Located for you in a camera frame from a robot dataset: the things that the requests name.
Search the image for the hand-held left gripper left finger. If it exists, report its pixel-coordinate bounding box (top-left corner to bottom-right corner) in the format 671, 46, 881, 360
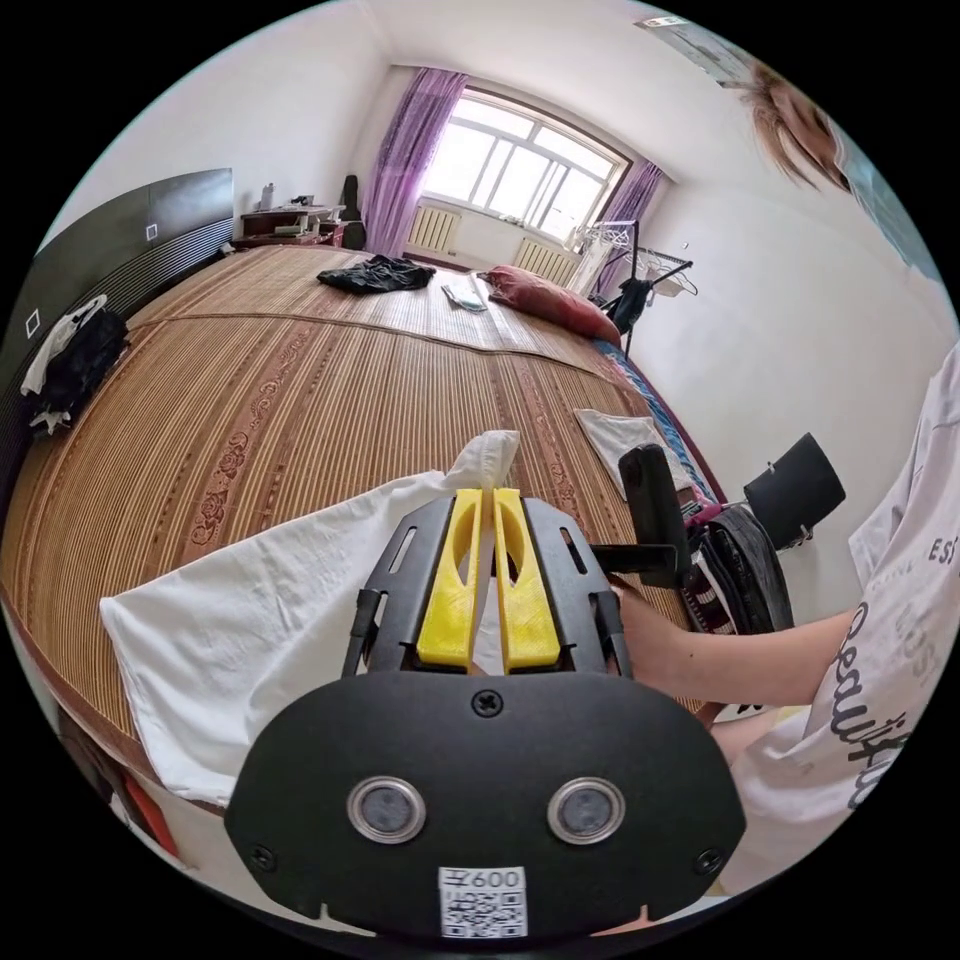
416, 487, 482, 670

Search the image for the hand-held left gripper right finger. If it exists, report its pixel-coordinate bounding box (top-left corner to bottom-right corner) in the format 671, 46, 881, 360
492, 487, 561, 674

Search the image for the white long sleeve shirt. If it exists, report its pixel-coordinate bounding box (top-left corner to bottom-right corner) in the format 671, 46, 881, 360
99, 428, 526, 810

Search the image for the person's right forearm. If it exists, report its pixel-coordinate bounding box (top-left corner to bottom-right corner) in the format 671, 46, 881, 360
674, 603, 862, 723

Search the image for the person's right hand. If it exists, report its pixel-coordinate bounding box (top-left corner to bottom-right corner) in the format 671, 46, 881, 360
608, 583, 680, 695

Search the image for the white folded towel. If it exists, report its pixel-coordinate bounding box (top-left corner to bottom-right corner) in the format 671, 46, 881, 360
572, 407, 697, 494

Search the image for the pile of dark clothes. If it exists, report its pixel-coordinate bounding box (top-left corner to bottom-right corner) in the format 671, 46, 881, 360
680, 500, 796, 637

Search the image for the black chair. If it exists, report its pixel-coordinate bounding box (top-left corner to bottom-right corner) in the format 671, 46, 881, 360
743, 432, 848, 555

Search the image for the red pillow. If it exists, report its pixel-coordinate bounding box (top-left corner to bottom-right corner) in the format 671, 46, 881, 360
476, 263, 625, 348

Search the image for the black clothes rack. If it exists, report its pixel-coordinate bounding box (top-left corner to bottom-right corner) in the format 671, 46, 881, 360
574, 216, 700, 354

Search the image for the bed with woven mat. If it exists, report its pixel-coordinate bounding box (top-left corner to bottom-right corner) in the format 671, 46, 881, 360
0, 168, 730, 810

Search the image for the person's body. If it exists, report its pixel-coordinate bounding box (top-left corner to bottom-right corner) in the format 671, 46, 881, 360
708, 56, 960, 898

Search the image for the white radiator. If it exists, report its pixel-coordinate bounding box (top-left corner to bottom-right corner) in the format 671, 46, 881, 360
515, 237, 580, 288
407, 205, 461, 257

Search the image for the black garment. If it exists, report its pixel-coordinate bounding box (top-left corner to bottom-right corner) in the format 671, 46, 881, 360
315, 254, 438, 296

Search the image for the purple curtain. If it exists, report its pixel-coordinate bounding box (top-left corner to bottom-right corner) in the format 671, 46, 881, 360
364, 66, 471, 261
597, 160, 666, 253

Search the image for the window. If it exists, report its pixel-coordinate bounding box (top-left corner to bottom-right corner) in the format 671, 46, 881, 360
424, 86, 634, 235

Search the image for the black guitar bag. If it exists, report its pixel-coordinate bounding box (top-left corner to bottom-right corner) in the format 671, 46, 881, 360
339, 173, 370, 250

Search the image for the dark wooden desk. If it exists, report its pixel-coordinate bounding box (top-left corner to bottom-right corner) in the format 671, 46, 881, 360
231, 200, 348, 253

